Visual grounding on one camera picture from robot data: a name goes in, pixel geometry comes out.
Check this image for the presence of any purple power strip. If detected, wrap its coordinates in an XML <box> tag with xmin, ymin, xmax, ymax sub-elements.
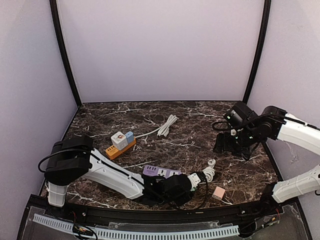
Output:
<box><xmin>142</xmin><ymin>165</ymin><xmax>182</xmax><ymax>179</ymax></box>

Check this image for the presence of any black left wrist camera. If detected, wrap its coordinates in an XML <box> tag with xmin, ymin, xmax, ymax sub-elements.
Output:
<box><xmin>162</xmin><ymin>174</ymin><xmax>194</xmax><ymax>207</ymax></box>

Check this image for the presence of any white slotted cable duct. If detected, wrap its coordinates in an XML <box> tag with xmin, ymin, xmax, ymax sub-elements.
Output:
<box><xmin>32</xmin><ymin>213</ymin><xmax>240</xmax><ymax>240</ymax></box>

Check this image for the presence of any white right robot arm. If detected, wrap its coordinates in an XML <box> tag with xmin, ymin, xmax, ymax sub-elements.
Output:
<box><xmin>212</xmin><ymin>101</ymin><xmax>320</xmax><ymax>217</ymax></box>

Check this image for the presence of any white coiled cable with plug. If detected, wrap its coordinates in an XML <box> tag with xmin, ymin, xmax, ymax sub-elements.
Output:
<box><xmin>197</xmin><ymin>159</ymin><xmax>217</xmax><ymax>182</ymax></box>

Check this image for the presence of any black left frame post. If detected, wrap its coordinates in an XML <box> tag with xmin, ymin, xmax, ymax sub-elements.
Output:
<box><xmin>49</xmin><ymin>0</ymin><xmax>82</xmax><ymax>108</ymax></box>

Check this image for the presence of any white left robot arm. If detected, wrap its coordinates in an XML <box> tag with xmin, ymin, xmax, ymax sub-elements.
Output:
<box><xmin>38</xmin><ymin>136</ymin><xmax>173</xmax><ymax>218</ymax></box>

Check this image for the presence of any black frame post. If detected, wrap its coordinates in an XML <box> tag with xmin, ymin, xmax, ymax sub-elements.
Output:
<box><xmin>242</xmin><ymin>0</ymin><xmax>272</xmax><ymax>104</ymax></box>
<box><xmin>49</xmin><ymin>0</ymin><xmax>82</xmax><ymax>108</ymax></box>

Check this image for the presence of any white cube adapter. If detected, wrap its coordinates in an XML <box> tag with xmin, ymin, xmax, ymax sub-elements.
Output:
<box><xmin>110</xmin><ymin>131</ymin><xmax>128</xmax><ymax>151</ymax></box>

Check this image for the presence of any pink charger plug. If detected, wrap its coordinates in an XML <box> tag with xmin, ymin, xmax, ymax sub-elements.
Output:
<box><xmin>212</xmin><ymin>186</ymin><xmax>226</xmax><ymax>201</ymax></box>

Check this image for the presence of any white power strip cable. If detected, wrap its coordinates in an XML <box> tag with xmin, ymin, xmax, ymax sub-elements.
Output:
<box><xmin>134</xmin><ymin>114</ymin><xmax>179</xmax><ymax>139</ymax></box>

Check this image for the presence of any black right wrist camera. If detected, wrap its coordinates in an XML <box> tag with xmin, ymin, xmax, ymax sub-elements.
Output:
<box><xmin>223</xmin><ymin>101</ymin><xmax>258</xmax><ymax>127</ymax></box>

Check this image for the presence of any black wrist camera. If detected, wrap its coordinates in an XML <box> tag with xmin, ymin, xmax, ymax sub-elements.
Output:
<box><xmin>223</xmin><ymin>101</ymin><xmax>258</xmax><ymax>127</ymax></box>
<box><xmin>162</xmin><ymin>174</ymin><xmax>194</xmax><ymax>207</ymax></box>

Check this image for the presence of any green charger plug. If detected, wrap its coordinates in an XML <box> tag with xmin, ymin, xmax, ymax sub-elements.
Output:
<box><xmin>190</xmin><ymin>187</ymin><xmax>198</xmax><ymax>193</ymax></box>

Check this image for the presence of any black right frame post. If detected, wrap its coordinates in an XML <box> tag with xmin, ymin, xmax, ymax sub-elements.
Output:
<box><xmin>242</xmin><ymin>0</ymin><xmax>272</xmax><ymax>104</ymax></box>

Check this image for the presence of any orange power strip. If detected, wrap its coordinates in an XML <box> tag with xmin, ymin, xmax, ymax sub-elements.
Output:
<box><xmin>105</xmin><ymin>137</ymin><xmax>137</xmax><ymax>160</ymax></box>

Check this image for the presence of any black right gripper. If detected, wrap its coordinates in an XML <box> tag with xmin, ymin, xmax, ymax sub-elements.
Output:
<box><xmin>213</xmin><ymin>126</ymin><xmax>260</xmax><ymax>158</ymax></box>

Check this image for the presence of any blue charger plug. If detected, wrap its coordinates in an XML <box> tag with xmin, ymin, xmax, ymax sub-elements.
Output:
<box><xmin>125</xmin><ymin>131</ymin><xmax>135</xmax><ymax>145</ymax></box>

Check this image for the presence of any black front rail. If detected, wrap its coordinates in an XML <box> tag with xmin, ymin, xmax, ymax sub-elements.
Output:
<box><xmin>46</xmin><ymin>201</ymin><xmax>283</xmax><ymax>225</ymax></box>

